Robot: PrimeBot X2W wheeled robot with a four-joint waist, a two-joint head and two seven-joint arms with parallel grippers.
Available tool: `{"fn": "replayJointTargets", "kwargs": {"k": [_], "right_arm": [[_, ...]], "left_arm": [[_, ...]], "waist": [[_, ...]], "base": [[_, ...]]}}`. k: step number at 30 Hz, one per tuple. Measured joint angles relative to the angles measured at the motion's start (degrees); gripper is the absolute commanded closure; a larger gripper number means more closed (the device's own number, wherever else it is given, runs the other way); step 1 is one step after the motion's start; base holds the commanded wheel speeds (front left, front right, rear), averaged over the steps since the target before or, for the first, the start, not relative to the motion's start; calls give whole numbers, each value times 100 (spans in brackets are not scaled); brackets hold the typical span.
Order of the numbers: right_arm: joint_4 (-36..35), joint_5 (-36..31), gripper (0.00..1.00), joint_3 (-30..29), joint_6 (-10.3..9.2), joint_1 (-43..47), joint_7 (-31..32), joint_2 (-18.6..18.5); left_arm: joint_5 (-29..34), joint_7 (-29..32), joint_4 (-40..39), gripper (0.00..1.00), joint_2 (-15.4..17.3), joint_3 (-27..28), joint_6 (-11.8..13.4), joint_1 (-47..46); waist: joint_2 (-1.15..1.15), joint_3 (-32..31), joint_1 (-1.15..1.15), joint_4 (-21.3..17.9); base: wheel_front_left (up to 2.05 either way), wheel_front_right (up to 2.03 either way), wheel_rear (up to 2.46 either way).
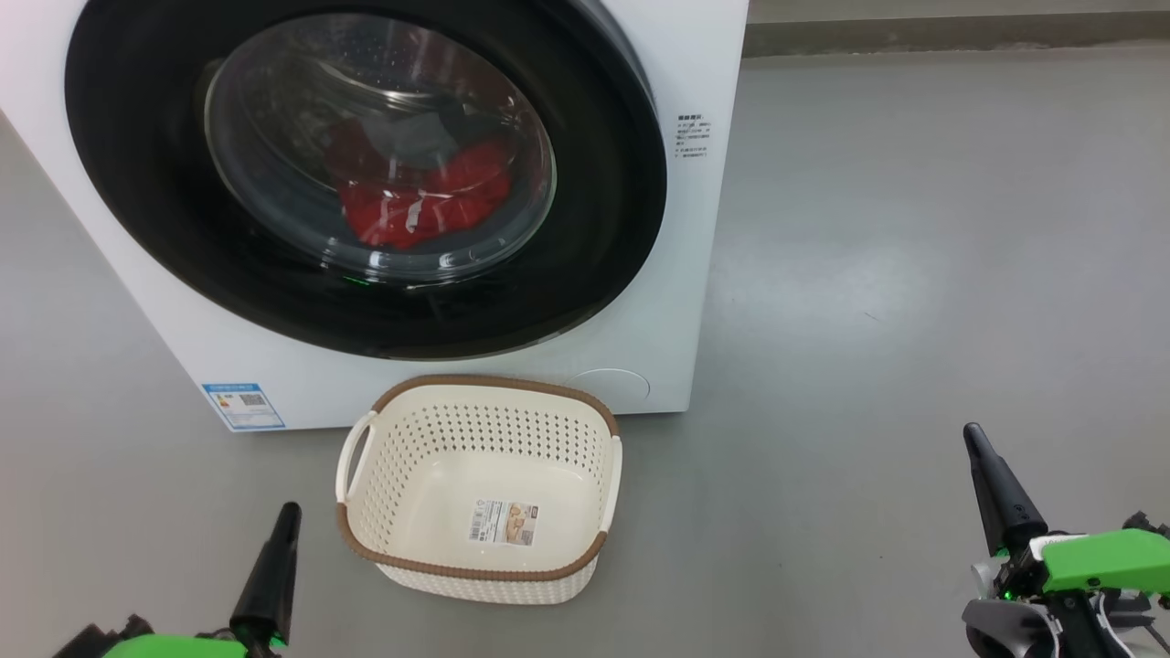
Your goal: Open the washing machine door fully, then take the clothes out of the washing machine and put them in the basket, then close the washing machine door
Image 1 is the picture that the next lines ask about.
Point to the blue energy label sticker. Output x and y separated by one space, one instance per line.
243 406

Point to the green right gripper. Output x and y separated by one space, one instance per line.
1097 562

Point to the red sports jersey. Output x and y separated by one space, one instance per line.
430 196

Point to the cream laundry basket brown rim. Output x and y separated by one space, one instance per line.
475 439

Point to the white front-load washing machine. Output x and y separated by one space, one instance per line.
585 356

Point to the round white filter cover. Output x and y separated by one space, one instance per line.
611 386

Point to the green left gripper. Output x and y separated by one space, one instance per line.
174 649

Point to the printed product label sticker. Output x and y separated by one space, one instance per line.
503 523

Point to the black round glass washer door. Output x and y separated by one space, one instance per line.
137 137

